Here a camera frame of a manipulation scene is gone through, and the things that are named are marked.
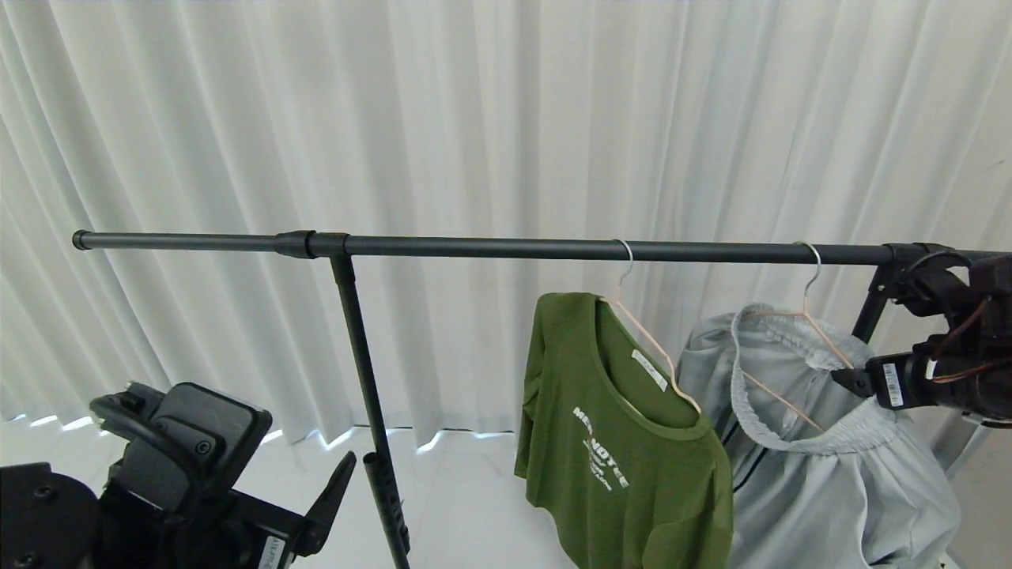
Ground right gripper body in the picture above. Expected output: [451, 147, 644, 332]
[865, 340, 985, 413]

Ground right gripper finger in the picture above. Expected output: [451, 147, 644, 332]
[830, 367, 875, 398]

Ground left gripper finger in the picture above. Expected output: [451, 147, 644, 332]
[293, 450, 359, 559]

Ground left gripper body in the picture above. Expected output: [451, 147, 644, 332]
[93, 480, 319, 569]

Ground pink clothes hanger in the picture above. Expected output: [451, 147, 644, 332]
[731, 241, 860, 432]
[597, 239, 703, 414]

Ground pale grey shorts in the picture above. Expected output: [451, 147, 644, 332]
[676, 303, 962, 569]

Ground green long-sleeved shirt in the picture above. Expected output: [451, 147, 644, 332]
[514, 292, 735, 569]

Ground black clothes rack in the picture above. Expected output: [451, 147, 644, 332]
[71, 230, 1012, 569]

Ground white curtain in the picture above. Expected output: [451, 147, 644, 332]
[0, 0, 1012, 451]

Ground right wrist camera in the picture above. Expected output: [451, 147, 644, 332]
[893, 267, 981, 318]

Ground black cable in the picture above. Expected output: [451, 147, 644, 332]
[89, 392, 208, 511]
[900, 248, 975, 277]

